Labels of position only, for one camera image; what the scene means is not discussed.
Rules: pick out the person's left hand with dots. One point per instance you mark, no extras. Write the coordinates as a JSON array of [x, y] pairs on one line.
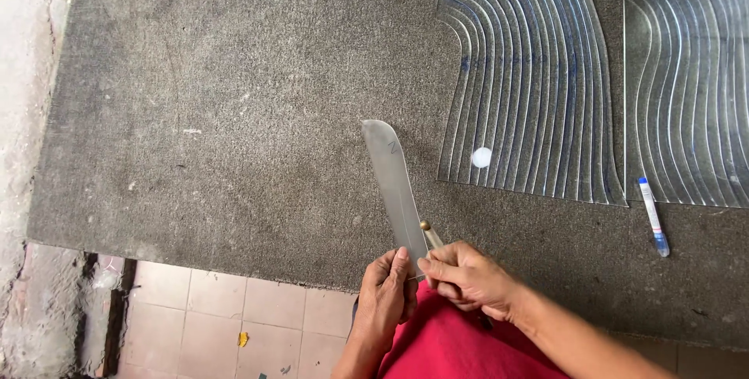
[[383, 303]]

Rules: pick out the person's right hand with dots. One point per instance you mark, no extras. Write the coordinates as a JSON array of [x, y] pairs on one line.
[[477, 282]]

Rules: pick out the brass-tipped glass cutter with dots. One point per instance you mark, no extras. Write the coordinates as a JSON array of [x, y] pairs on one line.
[[432, 237]]

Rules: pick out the curved clear glass piece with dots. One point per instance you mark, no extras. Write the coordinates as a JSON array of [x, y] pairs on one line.
[[393, 186]]

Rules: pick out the person's red shirt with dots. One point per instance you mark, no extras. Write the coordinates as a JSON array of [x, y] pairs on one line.
[[450, 344]]

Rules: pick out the yellow scrap on floor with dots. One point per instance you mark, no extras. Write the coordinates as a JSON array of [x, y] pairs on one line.
[[243, 339]]

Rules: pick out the white marker with blue cap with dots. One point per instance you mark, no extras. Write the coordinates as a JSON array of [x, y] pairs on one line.
[[653, 216]]

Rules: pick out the large glass sheet with curved cuts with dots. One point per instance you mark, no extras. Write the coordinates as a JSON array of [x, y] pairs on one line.
[[526, 74]]

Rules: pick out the grey felt table cover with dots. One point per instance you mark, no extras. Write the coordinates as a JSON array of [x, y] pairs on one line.
[[263, 104]]

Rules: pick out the glass sheet with wavy cuts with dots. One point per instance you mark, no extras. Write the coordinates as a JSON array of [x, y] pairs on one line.
[[690, 74]]

